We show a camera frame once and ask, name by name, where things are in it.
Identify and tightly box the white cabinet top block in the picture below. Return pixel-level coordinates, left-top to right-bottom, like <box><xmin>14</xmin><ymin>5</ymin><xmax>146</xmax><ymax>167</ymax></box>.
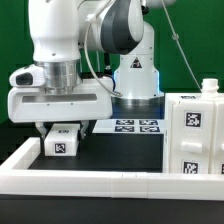
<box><xmin>44</xmin><ymin>123</ymin><xmax>80</xmax><ymax>156</ymax></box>

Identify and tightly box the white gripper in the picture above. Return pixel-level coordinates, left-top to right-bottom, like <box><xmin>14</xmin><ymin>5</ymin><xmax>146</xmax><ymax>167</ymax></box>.
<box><xmin>8</xmin><ymin>79</ymin><xmax>112</xmax><ymax>139</ymax></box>

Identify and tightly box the white base tag sheet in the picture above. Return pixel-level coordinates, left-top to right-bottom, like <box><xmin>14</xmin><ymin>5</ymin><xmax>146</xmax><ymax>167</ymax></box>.
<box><xmin>93</xmin><ymin>119</ymin><xmax>165</xmax><ymax>134</ymax></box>

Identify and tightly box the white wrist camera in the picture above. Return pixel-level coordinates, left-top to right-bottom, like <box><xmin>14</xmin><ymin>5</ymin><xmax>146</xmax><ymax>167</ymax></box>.
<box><xmin>9</xmin><ymin>64</ymin><xmax>46</xmax><ymax>87</ymax></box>

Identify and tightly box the white cabinet body box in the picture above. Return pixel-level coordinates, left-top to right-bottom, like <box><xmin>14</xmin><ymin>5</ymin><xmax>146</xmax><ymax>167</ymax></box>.
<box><xmin>163</xmin><ymin>78</ymin><xmax>224</xmax><ymax>174</ymax></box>

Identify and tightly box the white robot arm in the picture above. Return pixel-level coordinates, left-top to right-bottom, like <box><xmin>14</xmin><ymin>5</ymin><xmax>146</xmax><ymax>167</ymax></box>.
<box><xmin>7</xmin><ymin>0</ymin><xmax>176</xmax><ymax>134</ymax></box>

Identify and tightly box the white cabinet door panel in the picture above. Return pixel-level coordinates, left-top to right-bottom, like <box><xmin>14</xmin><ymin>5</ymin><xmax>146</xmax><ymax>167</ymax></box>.
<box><xmin>210</xmin><ymin>101</ymin><xmax>224</xmax><ymax>174</ymax></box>
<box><xmin>170</xmin><ymin>99</ymin><xmax>213</xmax><ymax>174</ymax></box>

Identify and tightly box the white U-shaped obstacle fence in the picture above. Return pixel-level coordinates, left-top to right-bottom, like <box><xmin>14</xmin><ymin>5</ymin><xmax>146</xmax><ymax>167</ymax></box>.
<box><xmin>0</xmin><ymin>137</ymin><xmax>224</xmax><ymax>201</ymax></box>

